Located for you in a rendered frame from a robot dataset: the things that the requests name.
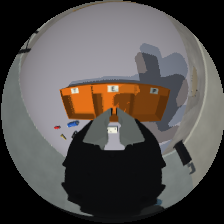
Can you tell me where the orange three-compartment bin rack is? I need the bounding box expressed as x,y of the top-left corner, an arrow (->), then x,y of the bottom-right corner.
60,82 -> 170,122

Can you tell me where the blue aa battery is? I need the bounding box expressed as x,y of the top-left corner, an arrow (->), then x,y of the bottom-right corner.
67,121 -> 78,127

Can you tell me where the white domino tile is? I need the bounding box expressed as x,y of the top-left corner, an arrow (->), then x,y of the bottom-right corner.
108,126 -> 117,133

